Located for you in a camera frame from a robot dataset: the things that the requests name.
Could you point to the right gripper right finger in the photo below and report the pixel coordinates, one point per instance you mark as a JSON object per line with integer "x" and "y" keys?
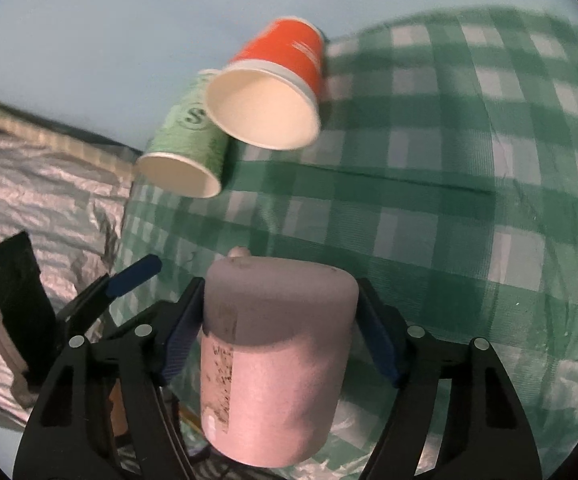
{"x": 486, "y": 434}

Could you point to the striped fabric strip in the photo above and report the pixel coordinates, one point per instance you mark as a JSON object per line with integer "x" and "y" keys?
{"x": 31, "y": 132}

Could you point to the red paper cup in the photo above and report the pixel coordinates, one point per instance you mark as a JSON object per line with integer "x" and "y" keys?
{"x": 267, "y": 95}

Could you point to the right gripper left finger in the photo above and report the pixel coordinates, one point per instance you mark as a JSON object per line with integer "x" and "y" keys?
{"x": 70, "y": 433}

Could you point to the green paper cup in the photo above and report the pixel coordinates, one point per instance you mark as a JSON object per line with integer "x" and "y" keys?
{"x": 186, "y": 155}

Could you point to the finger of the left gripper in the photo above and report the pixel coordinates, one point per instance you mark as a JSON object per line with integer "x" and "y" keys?
{"x": 85, "y": 309}

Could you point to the pink plastic mug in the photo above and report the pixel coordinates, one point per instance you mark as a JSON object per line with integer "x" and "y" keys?
{"x": 275, "y": 341}

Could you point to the green checkered tablecloth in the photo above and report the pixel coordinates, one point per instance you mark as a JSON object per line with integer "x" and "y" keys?
{"x": 446, "y": 172}

